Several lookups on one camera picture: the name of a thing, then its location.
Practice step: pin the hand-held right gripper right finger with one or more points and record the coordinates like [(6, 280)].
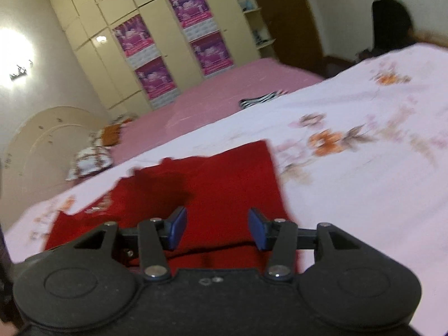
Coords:
[(256, 229)]

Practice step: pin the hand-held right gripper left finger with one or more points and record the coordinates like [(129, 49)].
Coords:
[(177, 227)]

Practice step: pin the red cloth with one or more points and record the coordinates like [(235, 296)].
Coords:
[(220, 182)]

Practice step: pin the floral pillow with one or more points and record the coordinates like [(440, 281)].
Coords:
[(89, 162)]

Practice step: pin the orange pillow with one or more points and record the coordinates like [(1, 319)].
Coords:
[(112, 134)]

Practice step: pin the white floral bedsheet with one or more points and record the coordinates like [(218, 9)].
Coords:
[(367, 189)]

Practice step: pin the zebra striped cloth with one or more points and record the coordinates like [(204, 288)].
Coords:
[(262, 98)]

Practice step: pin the pink bedsheet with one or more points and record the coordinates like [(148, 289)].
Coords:
[(224, 91)]

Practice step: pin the cream curved headboard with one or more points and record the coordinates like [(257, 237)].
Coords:
[(42, 140)]

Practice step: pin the brown wooden door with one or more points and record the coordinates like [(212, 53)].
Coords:
[(287, 21)]

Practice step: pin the cream open shelf unit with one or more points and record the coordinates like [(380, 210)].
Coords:
[(250, 10)]

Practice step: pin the cream wardrobe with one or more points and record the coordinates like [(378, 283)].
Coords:
[(105, 14)]

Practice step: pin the black chair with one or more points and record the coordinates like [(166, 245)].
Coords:
[(390, 24)]

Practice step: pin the purple wall poster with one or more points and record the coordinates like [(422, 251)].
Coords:
[(133, 36), (190, 7), (155, 78), (211, 54)]

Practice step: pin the wall lamp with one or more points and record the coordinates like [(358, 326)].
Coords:
[(21, 70)]

